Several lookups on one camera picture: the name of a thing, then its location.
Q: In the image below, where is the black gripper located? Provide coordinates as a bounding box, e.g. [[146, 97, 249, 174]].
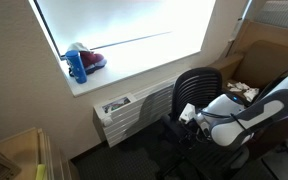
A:
[[185, 121, 210, 143]]

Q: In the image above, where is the black office chair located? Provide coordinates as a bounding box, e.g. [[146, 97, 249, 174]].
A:
[[156, 67, 246, 180]]

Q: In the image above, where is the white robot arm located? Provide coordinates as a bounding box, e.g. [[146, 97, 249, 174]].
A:
[[178, 76, 288, 149]]

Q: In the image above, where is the brown leather sofa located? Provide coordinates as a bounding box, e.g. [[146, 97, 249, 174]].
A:
[[211, 40, 288, 160]]

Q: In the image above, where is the white socks pile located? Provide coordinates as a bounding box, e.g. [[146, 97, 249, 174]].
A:
[[227, 82, 259, 102]]

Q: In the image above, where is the blue water bottle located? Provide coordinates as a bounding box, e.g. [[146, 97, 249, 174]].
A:
[[65, 50, 87, 84]]

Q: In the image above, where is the white cloth on sill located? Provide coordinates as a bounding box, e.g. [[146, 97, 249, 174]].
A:
[[68, 42, 89, 52]]

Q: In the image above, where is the yellow sticky note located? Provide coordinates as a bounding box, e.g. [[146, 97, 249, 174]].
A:
[[35, 164, 46, 180]]

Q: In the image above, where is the light wooden dresser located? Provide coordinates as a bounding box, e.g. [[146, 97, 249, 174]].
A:
[[0, 127, 81, 180]]

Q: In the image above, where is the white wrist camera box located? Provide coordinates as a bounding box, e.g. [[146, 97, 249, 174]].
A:
[[179, 103, 196, 124]]

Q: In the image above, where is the white wall heater unit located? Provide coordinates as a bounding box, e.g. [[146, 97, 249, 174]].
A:
[[94, 77, 177, 147]]

